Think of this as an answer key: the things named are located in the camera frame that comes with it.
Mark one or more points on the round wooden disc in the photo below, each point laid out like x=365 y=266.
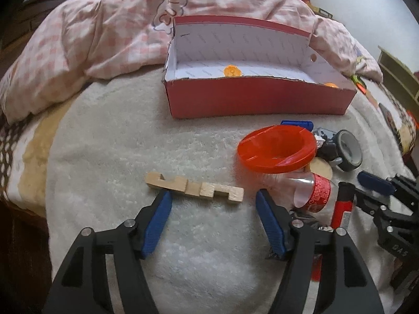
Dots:
x=320 y=167

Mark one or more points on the red plastic funnel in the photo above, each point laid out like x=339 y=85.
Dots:
x=277 y=149

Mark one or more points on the blue plastic toy piece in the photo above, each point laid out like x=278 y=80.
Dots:
x=307 y=125

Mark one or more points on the patterned bed sheet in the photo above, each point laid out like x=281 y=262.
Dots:
x=26 y=147

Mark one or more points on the black tape roll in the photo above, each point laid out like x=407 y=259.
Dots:
x=343 y=150

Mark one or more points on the green orange toy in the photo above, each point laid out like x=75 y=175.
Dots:
x=359 y=83

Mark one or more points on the wooden headboard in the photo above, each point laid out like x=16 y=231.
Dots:
x=21 y=27

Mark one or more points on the clear plastic bottle red label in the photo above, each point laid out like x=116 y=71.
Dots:
x=305 y=191

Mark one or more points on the wooden shelf unit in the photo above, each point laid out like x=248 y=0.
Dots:
x=400 y=81

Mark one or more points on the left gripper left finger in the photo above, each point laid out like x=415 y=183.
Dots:
x=81 y=283

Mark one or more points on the pink checkered duvet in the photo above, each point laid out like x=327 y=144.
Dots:
x=83 y=40

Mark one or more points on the wooden puzzle block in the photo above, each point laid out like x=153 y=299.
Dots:
x=201 y=190

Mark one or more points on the orange ball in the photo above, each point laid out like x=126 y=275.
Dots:
x=332 y=85

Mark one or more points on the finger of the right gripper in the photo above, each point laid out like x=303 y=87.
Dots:
x=368 y=203
x=376 y=180

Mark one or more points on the white black robot toy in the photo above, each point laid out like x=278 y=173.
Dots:
x=322 y=138

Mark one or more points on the yellow box on sill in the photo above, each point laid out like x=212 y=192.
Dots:
x=318 y=11

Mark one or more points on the red cardboard box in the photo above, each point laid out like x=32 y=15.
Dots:
x=281 y=73

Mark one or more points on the orange spiky toy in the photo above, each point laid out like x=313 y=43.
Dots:
x=232 y=71

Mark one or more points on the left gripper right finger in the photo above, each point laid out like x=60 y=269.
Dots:
x=345 y=284

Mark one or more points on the red lighter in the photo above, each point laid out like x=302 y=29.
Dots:
x=341 y=215

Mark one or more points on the beige fleece blanket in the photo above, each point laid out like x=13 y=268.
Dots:
x=212 y=255

